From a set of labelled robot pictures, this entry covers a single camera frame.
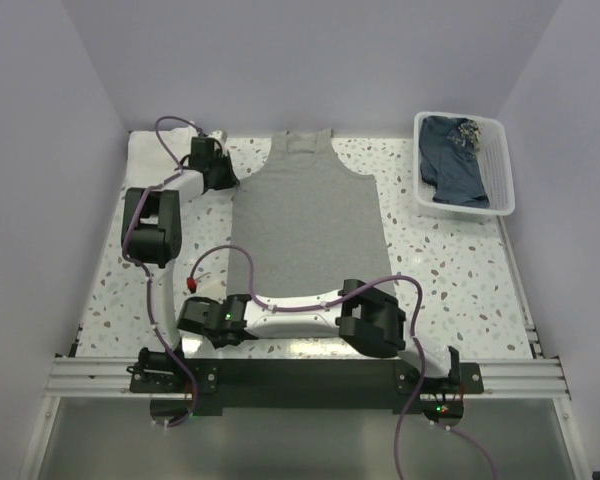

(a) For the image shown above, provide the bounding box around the white motorcycle print tank top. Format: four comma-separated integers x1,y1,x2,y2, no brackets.
122,125,229,189

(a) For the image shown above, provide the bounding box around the grey tank top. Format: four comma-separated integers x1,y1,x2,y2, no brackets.
227,129,391,297

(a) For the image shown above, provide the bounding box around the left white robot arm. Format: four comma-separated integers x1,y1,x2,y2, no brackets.
121,129,239,350

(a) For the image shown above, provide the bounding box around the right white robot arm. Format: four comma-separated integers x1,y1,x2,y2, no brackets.
177,275,461,393

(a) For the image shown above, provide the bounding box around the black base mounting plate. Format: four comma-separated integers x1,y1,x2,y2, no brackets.
127,349,484,419

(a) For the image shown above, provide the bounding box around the blue garment in basket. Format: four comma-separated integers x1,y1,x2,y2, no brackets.
418,115,490,208

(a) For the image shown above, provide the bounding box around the white plastic laundry basket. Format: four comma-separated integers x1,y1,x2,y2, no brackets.
413,112,516,220

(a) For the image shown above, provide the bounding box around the aluminium frame rail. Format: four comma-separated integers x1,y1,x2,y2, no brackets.
46,356,570,399

